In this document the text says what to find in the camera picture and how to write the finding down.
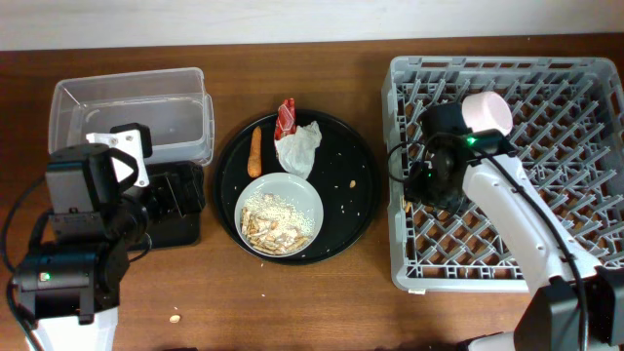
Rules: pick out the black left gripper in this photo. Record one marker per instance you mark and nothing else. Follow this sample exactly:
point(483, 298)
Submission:
point(173, 207)

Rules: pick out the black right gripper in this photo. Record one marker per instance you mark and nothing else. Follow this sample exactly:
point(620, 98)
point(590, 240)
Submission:
point(414, 186)

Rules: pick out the pink bowl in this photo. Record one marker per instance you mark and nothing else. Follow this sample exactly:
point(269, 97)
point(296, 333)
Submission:
point(487, 111)

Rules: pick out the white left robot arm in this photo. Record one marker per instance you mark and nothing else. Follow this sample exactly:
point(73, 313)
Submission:
point(65, 294)

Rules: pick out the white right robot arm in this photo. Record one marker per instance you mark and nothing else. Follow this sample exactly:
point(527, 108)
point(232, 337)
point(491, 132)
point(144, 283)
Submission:
point(576, 303)

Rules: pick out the grey dishwasher rack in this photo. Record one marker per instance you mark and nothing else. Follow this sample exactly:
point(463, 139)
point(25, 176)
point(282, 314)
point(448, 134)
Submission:
point(568, 132)

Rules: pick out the black rectangular tray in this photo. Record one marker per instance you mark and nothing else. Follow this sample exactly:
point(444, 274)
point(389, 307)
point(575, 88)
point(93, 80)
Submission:
point(170, 233)

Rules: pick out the orange carrot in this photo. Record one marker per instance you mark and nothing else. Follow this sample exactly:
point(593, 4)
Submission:
point(254, 162)

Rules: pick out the clear plastic bin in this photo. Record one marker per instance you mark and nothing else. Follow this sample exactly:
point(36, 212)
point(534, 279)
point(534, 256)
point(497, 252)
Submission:
point(172, 103)

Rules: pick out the round black tray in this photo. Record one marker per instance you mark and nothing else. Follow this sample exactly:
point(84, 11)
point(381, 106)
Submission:
point(342, 156)

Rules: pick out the white plate with food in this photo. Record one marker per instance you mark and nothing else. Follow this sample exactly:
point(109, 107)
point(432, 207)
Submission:
point(278, 215)

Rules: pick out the crumpled white napkin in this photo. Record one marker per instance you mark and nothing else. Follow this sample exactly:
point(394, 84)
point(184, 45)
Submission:
point(296, 152)

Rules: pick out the red snack wrapper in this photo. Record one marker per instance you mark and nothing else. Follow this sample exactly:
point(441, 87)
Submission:
point(285, 123)

